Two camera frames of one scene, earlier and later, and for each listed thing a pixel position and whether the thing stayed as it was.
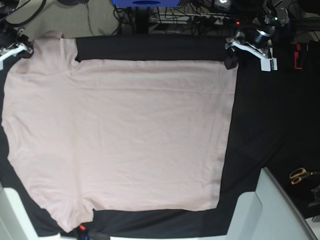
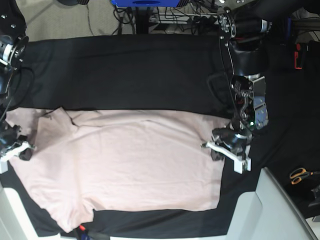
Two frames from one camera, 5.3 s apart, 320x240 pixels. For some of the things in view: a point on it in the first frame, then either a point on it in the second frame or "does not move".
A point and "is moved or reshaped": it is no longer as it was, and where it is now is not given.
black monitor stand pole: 142,20 does not move
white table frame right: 267,213 does not move
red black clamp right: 298,59 does not move
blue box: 146,3 does not move
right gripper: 257,42 to 234,143
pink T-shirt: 84,135 is moved or reshaped
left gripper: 9,46 to 11,145
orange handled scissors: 297,174 does not move
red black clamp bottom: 82,234 does not move
